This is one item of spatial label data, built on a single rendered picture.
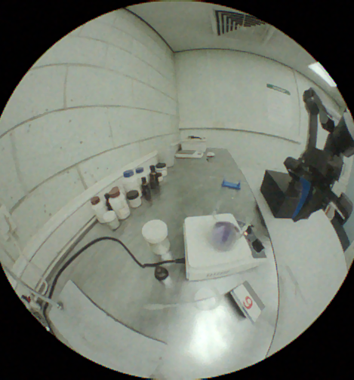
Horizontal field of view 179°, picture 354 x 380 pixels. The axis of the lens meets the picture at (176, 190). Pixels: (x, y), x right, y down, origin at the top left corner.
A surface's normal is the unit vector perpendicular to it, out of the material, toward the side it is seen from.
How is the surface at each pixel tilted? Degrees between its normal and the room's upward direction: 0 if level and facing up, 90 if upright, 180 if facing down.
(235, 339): 0
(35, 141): 90
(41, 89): 90
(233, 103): 90
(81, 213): 90
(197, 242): 0
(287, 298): 0
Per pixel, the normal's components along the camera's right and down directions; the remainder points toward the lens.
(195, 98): -0.29, 0.51
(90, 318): -0.07, -0.85
